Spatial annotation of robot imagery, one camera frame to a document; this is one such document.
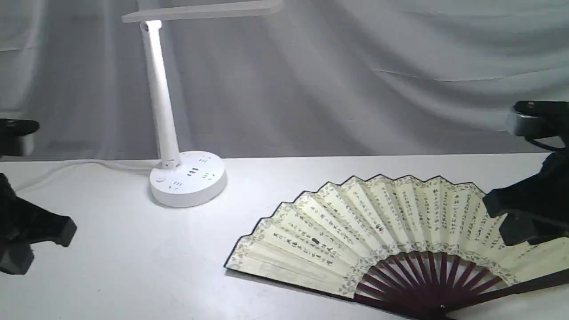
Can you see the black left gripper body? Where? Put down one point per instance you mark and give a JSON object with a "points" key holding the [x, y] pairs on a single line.
{"points": [[10, 229]]}

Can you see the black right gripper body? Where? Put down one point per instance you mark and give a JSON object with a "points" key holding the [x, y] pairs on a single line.
{"points": [[553, 177]]}

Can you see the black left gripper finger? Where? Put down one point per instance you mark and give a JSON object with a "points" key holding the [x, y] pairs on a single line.
{"points": [[16, 259], [40, 225]]}

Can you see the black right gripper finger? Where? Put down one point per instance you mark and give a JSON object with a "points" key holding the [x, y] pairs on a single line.
{"points": [[518, 229], [546, 198]]}

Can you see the cream paper folding fan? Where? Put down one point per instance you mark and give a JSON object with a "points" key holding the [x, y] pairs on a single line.
{"points": [[419, 249]]}

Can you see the white desk lamp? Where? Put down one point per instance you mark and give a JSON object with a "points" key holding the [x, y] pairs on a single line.
{"points": [[191, 178]]}

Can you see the grey backdrop curtain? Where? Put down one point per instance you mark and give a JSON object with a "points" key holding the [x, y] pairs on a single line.
{"points": [[316, 78]]}

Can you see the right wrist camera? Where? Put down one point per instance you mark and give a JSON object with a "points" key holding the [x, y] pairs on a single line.
{"points": [[538, 119]]}

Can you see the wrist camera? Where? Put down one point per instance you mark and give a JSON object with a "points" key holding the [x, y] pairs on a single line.
{"points": [[17, 137], [538, 119]]}

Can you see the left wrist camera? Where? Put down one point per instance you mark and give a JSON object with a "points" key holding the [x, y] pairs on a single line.
{"points": [[17, 137]]}

